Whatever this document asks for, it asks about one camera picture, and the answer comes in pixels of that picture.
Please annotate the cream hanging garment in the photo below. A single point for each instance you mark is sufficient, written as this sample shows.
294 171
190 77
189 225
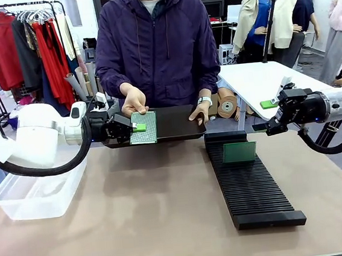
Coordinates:
67 38

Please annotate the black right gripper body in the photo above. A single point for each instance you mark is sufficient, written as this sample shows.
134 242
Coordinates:
303 107

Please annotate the green PCB board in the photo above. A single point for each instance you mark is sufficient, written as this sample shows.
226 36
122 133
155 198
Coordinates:
147 133
240 152

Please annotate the clear plastic box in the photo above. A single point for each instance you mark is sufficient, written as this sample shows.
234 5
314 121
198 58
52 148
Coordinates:
30 205

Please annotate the brown tape roll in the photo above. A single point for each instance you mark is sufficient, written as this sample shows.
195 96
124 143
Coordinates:
227 106

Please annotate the person's left forearm purple sleeve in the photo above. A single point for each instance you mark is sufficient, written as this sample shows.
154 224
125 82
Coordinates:
210 82

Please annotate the long red dress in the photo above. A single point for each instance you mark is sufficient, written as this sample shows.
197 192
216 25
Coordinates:
54 66

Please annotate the black table leg brace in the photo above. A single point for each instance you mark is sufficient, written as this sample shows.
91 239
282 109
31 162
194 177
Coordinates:
326 132

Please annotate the dark grey jacket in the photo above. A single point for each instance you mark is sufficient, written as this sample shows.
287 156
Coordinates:
28 57

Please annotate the black slotted PCB rack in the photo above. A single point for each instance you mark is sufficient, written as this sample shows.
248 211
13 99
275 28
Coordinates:
249 190

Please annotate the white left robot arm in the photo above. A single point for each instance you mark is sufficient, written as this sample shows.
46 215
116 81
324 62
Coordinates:
35 132

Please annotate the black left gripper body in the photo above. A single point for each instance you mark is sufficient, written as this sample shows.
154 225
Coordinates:
104 129

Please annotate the mannequin cream jacket blue shirt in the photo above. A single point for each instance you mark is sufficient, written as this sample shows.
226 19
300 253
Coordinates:
257 19

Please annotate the white folding table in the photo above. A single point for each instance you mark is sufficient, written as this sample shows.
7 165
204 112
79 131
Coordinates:
251 78

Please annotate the black plastic tray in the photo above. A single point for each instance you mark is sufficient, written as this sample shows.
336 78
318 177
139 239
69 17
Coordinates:
173 124

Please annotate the red shirt on hanger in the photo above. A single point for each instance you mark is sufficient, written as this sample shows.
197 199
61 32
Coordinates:
3 53

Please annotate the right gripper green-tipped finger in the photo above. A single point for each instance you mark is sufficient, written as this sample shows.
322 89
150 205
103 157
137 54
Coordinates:
264 126
267 104

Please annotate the person's left hand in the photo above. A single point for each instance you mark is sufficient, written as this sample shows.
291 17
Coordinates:
198 113

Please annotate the white lattice crate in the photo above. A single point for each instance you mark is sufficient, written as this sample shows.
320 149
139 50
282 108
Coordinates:
226 53

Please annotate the cardboard tube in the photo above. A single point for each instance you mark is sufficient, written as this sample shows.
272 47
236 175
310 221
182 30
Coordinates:
74 87
92 79

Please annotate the dark blue hanging garment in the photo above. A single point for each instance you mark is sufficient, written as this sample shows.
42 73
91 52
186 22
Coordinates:
51 97

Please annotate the black tripod pole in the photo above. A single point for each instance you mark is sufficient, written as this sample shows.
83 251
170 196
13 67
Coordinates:
270 21

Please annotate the mannequin pink fluffy top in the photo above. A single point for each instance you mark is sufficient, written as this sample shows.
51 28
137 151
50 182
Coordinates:
340 12

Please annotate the mannequin navy shirt cream jacket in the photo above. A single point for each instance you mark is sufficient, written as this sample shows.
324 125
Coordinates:
297 13

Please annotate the black clothes rail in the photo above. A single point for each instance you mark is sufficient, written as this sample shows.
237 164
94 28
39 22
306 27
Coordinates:
58 11

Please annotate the person's right forearm purple sleeve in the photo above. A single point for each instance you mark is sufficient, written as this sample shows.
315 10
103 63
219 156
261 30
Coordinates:
115 83

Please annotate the person's right hand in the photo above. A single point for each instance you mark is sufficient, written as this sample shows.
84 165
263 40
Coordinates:
133 101

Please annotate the black box device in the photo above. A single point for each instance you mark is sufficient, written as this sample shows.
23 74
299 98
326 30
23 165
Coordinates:
90 52

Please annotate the white wristband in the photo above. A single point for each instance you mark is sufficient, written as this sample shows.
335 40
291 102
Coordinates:
204 100

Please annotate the person's torso purple jacket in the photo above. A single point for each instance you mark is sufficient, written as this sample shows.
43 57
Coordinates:
157 50

